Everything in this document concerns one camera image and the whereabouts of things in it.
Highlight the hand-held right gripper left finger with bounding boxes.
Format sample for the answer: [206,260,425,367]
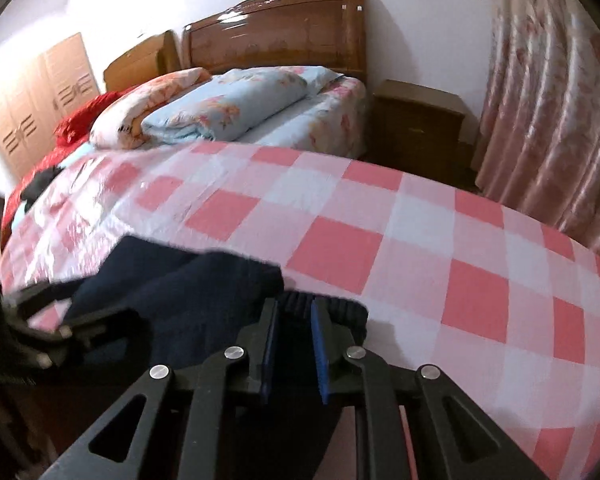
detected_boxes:
[40,297,281,480]

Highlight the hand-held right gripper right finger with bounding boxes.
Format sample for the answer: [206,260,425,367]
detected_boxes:
[310,296,550,480]

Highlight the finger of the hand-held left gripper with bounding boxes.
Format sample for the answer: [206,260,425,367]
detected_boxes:
[1,280,81,333]
[17,305,148,368]

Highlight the red white navy striped sweater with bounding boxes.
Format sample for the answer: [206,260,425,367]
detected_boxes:
[62,234,371,480]

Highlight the dark cloth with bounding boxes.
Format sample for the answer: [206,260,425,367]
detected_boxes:
[21,167,68,208]

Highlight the pink white checked blanket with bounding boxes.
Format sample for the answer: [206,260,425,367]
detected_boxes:
[0,140,600,480]

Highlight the red blanket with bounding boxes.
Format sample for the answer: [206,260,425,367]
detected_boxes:
[0,85,141,251]

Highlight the light wooden wardrobe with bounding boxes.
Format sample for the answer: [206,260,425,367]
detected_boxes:
[0,32,101,181]

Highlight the orange floral folded quilt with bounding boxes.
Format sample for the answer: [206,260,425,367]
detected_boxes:
[89,67,211,150]

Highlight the floral bed sheet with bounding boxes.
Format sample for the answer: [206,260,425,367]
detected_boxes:
[240,77,368,158]

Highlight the brown wooden nightstand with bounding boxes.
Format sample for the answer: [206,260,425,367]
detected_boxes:
[367,79,480,191]

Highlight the blue floral folded quilt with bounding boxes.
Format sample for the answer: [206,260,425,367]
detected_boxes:
[141,67,308,142]

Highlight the small glossy wooden headboard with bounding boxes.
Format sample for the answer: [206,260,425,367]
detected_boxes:
[103,30,181,92]

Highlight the blue floral pillow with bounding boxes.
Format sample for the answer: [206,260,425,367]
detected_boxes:
[295,65,345,98]

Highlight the large glossy wooden headboard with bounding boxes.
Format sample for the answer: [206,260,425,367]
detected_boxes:
[181,0,368,83]

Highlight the pink floral curtain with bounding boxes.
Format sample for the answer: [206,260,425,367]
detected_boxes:
[472,0,600,266]

